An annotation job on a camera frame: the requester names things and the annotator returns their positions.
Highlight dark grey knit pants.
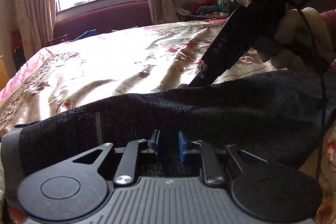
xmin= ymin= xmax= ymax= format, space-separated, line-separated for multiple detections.
xmin=0 ymin=70 xmax=336 ymax=204

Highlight gloved right hand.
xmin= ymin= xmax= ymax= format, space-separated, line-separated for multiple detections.
xmin=253 ymin=7 xmax=335 ymax=74

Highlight floral satin bedspread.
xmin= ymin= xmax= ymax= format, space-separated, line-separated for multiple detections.
xmin=0 ymin=18 xmax=336 ymax=224

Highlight wooden desk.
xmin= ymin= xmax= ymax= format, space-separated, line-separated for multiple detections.
xmin=0 ymin=55 xmax=9 ymax=90

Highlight maroon padded window bench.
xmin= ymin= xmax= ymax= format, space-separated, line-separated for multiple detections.
xmin=54 ymin=1 xmax=152 ymax=40

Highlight blue object by bench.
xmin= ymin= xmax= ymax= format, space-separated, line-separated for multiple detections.
xmin=75 ymin=29 xmax=97 ymax=40

